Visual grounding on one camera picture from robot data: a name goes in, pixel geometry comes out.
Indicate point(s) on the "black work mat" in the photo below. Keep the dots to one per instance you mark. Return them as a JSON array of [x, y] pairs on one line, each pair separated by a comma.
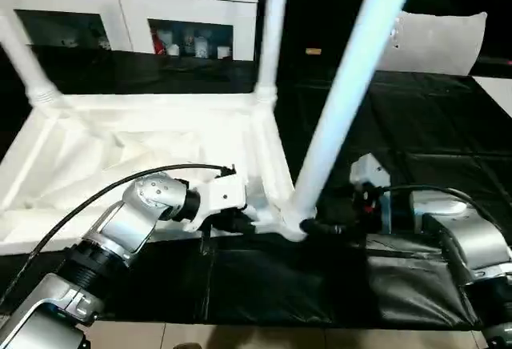
[[432, 125]]

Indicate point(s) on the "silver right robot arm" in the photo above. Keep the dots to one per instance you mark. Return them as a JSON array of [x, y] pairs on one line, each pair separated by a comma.
[[472, 237]]

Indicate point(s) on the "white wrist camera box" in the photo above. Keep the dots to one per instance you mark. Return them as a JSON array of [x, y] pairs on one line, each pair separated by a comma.
[[370, 171], [224, 197]]

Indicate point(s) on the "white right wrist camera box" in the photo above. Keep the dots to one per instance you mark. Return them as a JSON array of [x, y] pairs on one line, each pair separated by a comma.
[[370, 171]]

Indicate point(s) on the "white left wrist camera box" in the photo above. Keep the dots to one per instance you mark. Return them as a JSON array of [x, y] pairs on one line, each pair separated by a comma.
[[224, 197]]

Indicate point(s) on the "white plastic table top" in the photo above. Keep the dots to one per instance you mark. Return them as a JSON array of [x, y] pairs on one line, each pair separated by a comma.
[[120, 133]]

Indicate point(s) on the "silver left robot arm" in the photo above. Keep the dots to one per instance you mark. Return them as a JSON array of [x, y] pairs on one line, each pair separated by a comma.
[[136, 213]]

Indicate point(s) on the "small yellow label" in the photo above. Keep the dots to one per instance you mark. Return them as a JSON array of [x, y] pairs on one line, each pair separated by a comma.
[[312, 51]]

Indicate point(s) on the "white cabinet with glass doors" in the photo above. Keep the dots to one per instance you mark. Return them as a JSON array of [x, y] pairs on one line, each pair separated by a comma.
[[80, 9]]

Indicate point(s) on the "grey pillow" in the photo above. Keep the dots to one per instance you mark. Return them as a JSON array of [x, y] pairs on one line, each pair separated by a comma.
[[440, 41]]

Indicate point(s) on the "white plastic table leg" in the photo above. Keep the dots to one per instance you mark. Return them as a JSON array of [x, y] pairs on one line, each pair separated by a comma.
[[352, 85], [274, 29], [28, 65]]

